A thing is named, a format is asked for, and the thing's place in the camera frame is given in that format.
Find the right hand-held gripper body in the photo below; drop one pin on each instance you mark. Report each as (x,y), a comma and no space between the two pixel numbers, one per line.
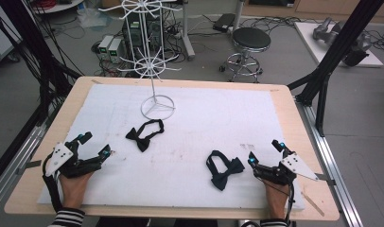
(294,165)

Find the person's right hand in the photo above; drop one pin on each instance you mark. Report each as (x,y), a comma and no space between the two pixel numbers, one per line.
(276,201)

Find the black computer tower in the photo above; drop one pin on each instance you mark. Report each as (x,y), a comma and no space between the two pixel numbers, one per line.
(135,33)

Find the grey bench power supply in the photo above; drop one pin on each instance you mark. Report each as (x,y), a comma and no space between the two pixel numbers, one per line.
(105,45)
(115,49)

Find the person's left hand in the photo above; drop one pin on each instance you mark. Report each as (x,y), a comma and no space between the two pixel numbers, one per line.
(74,190)

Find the aluminium rail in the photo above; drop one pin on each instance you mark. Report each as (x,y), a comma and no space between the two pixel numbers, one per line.
(10,176)
(335,170)

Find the black bow tie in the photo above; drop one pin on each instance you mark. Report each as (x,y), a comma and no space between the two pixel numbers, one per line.
(226,173)
(142,142)

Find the black round stool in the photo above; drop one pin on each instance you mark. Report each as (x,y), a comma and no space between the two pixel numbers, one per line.
(250,39)

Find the black flat box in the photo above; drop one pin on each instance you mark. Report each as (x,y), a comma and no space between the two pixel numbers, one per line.
(224,22)

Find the clear plastic bag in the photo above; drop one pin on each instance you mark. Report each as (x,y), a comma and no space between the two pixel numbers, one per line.
(92,17)

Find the black metal frame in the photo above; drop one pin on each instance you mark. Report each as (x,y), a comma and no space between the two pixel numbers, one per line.
(29,47)
(335,56)

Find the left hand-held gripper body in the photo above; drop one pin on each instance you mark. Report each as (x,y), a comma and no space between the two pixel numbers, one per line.
(59,156)

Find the flat wooden stick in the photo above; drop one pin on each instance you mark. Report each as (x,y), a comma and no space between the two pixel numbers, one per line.
(313,203)

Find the white foam mat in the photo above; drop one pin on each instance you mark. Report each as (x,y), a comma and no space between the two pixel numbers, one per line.
(187,151)

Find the grey table leg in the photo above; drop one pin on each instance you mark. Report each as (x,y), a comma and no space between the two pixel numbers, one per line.
(187,31)

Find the metal clamp bracket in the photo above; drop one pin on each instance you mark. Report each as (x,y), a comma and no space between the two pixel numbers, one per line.
(325,179)
(29,165)

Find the white floor board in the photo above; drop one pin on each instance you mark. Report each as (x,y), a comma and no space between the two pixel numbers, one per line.
(310,41)

